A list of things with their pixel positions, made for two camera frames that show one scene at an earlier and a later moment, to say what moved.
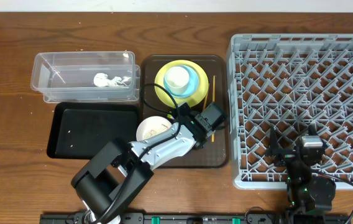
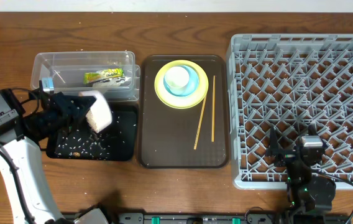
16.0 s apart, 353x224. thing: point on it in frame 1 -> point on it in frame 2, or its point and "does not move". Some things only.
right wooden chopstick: x=213 y=97 does not move
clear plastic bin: x=86 y=76 does not move
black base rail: x=198 y=218 does not move
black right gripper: x=289 y=152 does not move
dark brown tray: x=215 y=152 does not move
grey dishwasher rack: x=295 y=82 does not move
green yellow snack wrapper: x=170 y=116 -> x=109 y=73
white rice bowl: x=151 y=126 -> x=100 y=114
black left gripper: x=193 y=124 -> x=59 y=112
